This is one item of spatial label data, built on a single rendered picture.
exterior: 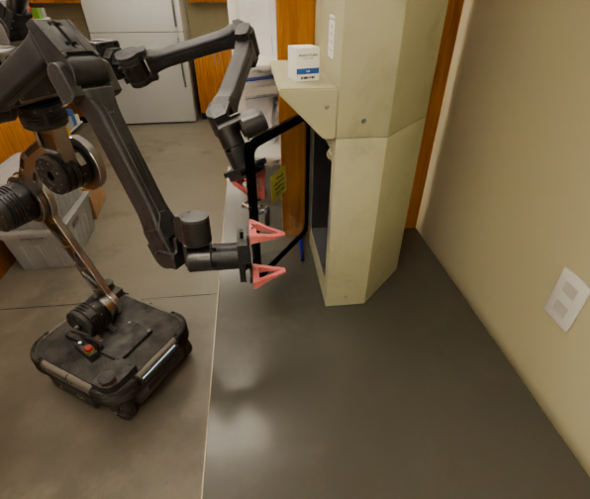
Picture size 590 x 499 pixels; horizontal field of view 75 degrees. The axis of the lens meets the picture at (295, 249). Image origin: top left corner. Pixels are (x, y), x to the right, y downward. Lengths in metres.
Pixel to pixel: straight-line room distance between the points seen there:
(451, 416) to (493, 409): 0.09
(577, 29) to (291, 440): 0.94
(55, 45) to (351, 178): 0.61
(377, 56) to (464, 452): 0.76
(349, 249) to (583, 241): 0.47
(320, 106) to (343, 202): 0.22
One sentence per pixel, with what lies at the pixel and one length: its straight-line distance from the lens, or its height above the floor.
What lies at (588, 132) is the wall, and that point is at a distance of 0.89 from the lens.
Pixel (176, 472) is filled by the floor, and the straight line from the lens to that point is 1.91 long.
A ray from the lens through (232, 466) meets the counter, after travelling 0.82.
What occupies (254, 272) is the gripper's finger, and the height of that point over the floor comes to 1.15.
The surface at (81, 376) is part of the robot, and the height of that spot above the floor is 0.24.
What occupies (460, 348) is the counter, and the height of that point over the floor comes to 0.94.
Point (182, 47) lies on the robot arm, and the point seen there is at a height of 1.50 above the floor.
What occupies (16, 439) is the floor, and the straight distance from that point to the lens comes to 2.28.
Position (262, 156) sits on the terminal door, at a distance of 0.93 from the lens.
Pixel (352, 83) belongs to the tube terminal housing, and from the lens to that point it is 0.80.
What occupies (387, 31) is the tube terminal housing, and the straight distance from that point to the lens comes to 0.80.
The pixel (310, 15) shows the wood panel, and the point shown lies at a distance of 1.14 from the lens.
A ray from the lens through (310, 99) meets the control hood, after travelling 0.79.
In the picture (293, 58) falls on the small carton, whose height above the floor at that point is 1.55.
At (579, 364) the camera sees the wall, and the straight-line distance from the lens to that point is 0.95.
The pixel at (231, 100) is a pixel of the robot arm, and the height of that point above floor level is 1.42.
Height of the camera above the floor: 1.68
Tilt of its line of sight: 35 degrees down
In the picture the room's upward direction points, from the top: straight up
